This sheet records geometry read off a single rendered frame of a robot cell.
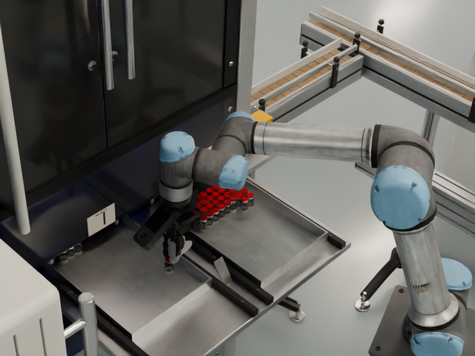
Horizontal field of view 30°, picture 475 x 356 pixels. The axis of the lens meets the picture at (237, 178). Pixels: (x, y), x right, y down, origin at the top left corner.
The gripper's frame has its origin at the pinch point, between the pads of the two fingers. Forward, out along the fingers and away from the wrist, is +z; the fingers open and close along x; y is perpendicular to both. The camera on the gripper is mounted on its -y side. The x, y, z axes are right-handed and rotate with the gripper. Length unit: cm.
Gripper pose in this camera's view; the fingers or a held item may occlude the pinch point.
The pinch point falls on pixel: (167, 258)
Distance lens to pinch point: 214.0
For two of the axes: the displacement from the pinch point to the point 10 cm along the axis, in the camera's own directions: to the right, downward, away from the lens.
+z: -0.6, 7.5, 6.5
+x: -6.9, -5.1, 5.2
